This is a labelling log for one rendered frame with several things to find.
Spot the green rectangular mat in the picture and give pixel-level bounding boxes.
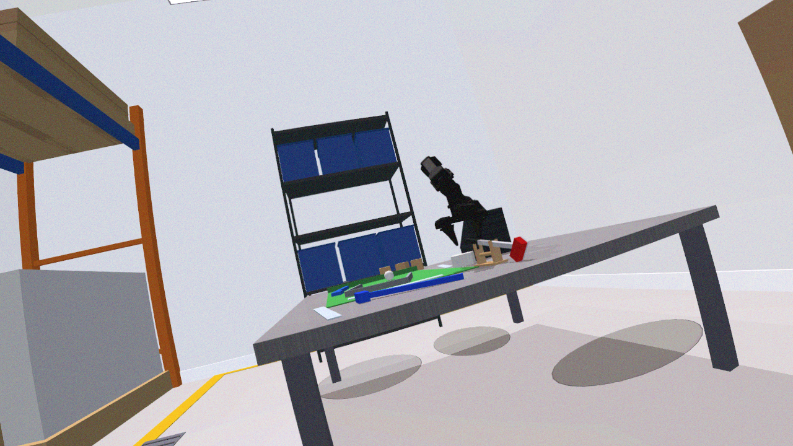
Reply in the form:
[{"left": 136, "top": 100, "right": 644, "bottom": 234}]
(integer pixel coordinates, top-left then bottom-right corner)
[{"left": 326, "top": 266, "right": 479, "bottom": 308}]

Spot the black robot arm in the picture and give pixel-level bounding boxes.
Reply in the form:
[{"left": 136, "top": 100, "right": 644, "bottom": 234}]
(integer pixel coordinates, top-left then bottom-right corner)
[{"left": 421, "top": 156, "right": 484, "bottom": 216}]

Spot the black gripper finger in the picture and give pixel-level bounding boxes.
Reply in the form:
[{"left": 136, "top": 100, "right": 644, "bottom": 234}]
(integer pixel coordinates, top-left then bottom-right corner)
[
  {"left": 440, "top": 224, "right": 458, "bottom": 246},
  {"left": 472, "top": 217, "right": 486, "bottom": 240}
]

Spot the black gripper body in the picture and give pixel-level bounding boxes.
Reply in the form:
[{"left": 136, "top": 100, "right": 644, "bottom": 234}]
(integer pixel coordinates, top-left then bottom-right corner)
[{"left": 435, "top": 197, "right": 489, "bottom": 229}]

